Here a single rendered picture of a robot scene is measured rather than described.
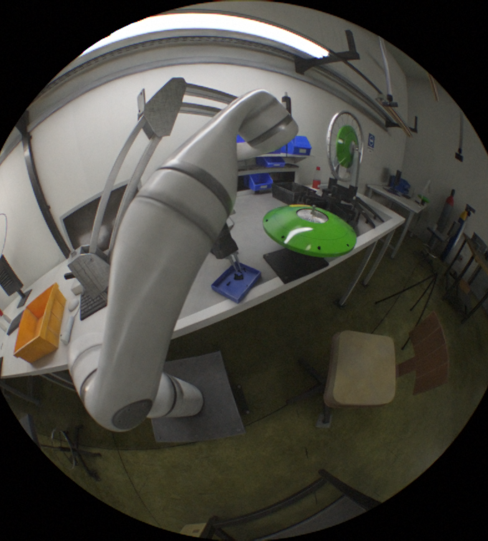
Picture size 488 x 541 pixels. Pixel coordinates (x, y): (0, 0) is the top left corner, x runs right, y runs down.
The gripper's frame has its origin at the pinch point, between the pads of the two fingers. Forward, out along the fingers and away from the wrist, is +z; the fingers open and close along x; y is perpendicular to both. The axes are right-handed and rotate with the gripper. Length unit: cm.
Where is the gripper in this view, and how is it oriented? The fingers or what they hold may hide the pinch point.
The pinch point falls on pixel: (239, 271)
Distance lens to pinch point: 54.4
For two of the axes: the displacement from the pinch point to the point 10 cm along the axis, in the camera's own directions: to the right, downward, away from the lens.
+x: -7.2, 5.1, -4.7
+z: 3.6, 8.6, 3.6
